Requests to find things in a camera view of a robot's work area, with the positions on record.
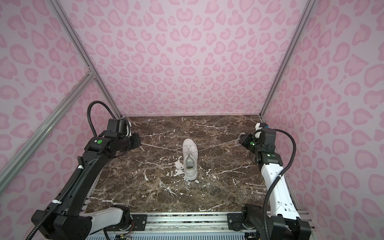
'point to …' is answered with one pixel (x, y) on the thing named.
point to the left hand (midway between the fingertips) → (139, 137)
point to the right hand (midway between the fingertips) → (241, 134)
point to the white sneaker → (190, 159)
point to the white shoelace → (242, 134)
